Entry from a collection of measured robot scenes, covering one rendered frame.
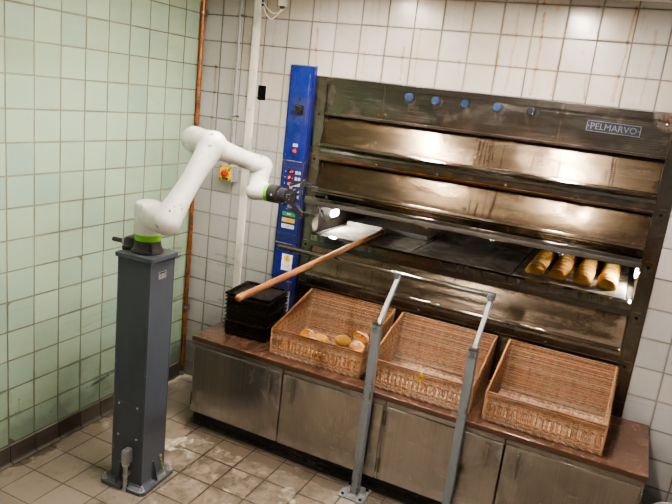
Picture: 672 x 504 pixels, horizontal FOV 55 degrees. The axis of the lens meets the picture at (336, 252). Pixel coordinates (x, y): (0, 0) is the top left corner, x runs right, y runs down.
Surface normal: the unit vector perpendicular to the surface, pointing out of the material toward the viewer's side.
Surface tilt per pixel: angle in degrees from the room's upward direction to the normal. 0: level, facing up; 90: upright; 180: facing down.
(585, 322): 70
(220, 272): 90
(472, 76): 90
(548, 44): 90
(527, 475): 90
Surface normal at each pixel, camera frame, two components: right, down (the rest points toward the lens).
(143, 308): -0.36, 0.18
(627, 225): -0.37, -0.17
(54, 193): 0.90, 0.20
